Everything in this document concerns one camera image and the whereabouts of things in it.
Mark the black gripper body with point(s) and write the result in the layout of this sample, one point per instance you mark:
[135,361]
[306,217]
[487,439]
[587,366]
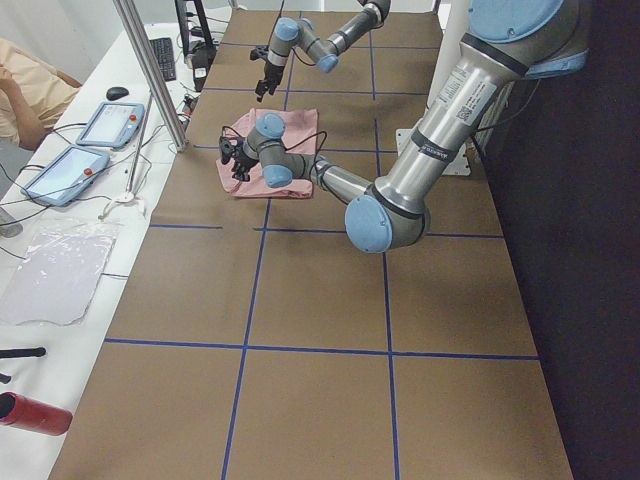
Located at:
[242,160]
[270,71]

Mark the pink Snoopy t-shirt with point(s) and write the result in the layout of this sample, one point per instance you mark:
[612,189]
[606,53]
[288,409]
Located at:
[300,124]

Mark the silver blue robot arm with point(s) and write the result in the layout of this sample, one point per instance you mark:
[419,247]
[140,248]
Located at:
[505,41]
[289,33]

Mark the black keyboard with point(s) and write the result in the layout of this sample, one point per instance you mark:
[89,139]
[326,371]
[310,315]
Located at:
[162,49]

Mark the upper blue teach pendant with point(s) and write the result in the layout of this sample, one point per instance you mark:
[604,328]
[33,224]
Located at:
[112,125]

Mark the blue teach pendant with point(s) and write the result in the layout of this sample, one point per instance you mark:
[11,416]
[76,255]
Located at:
[66,177]
[112,125]

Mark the black computer mouse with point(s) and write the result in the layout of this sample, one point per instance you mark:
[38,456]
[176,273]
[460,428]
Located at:
[116,93]

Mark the lower blue teach pendant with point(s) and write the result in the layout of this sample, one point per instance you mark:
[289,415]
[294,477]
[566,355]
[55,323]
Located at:
[66,177]

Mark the person in beige shirt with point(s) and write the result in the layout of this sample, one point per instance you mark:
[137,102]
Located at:
[34,96]

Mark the clear plastic bag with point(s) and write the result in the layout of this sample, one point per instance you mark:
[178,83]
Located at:
[57,280]

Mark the red bottle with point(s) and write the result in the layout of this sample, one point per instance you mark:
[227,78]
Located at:
[28,414]

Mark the aluminium frame post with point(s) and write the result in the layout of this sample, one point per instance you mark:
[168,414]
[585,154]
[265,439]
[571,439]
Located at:
[142,48]

